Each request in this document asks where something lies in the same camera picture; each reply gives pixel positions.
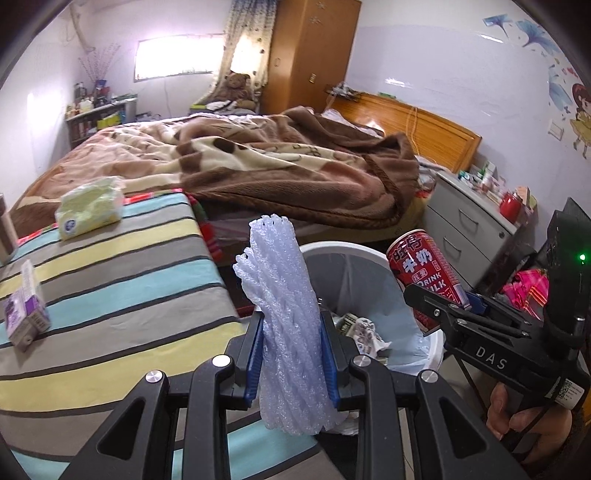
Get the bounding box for white purple medicine box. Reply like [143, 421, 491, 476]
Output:
[20, 260, 46, 315]

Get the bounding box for red mug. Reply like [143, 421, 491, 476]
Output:
[499, 192, 523, 224]

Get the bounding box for green tissue pack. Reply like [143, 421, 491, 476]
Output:
[55, 176, 125, 241]

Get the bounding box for dried branch bouquet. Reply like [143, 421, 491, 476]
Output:
[78, 43, 121, 89]

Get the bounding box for grey drawer nightstand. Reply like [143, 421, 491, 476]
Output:
[423, 171, 519, 290]

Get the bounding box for person's right hand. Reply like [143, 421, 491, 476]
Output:
[486, 383, 572, 463]

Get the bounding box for girl wall sticker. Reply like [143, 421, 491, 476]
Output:
[570, 83, 591, 158]

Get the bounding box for floral curtain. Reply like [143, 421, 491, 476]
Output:
[198, 0, 279, 103]

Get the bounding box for wooden bed headboard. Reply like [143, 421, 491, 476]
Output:
[332, 93, 482, 173]

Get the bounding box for cluttered wall shelf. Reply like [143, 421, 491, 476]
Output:
[65, 79, 137, 150]

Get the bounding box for white foam net sleeve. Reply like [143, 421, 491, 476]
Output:
[233, 214, 346, 435]

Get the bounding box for pink plaid cloth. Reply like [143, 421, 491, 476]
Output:
[501, 268, 549, 320]

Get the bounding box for blue leaf wall sticker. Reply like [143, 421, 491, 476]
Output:
[483, 14, 562, 56]

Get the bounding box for printed paper snack bag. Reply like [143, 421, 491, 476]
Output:
[346, 316, 391, 358]

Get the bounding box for white round trash bin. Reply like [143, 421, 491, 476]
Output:
[301, 241, 444, 376]

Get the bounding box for red milk drink can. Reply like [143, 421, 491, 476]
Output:
[387, 229, 471, 339]

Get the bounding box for striped table cloth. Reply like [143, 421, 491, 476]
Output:
[0, 192, 346, 480]

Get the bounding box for purple blueberry milk carton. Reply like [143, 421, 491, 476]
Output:
[4, 287, 51, 351]

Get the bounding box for brown fleece blanket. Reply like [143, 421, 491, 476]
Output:
[11, 106, 420, 235]

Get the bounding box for brown teddy bear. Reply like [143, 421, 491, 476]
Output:
[211, 71, 256, 111]

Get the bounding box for wooden wardrobe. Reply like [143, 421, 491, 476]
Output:
[260, 0, 362, 114]

